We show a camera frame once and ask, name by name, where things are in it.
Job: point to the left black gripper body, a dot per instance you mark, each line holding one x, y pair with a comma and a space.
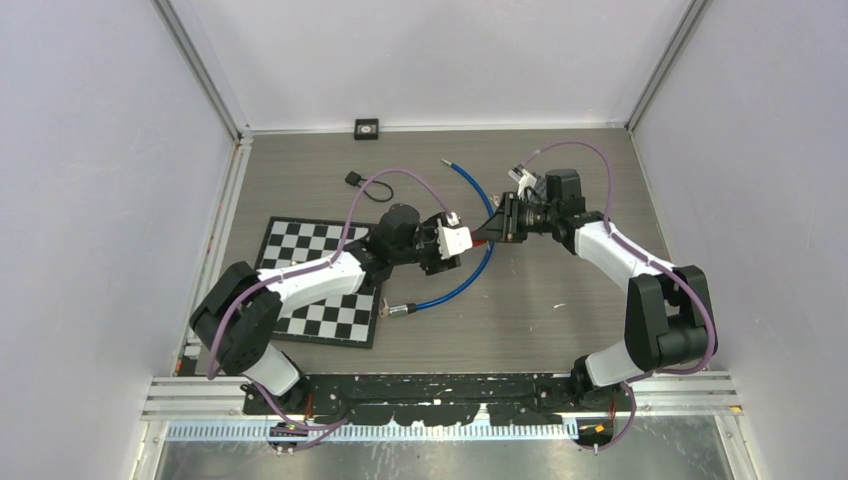
426, 251

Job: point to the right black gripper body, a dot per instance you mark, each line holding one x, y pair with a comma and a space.
533, 218

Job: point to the red cable padlock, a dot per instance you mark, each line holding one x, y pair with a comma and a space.
478, 245

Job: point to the blue cable lock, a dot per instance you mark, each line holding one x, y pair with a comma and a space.
388, 311

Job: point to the black cable padlock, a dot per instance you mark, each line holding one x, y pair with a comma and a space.
354, 179

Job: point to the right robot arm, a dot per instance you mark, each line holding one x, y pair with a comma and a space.
668, 323

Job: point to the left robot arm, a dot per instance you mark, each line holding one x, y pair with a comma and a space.
236, 319

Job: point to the black white chessboard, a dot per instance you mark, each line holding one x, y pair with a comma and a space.
344, 320

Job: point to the small black square device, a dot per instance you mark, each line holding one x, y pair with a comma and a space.
366, 129

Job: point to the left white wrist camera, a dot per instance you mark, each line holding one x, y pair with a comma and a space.
453, 238

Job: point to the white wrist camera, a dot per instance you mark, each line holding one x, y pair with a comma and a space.
525, 180
453, 238

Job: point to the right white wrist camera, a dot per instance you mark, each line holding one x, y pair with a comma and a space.
525, 180

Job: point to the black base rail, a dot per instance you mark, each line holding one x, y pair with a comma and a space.
507, 399

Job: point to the aluminium frame rail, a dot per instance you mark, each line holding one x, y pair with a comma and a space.
275, 431

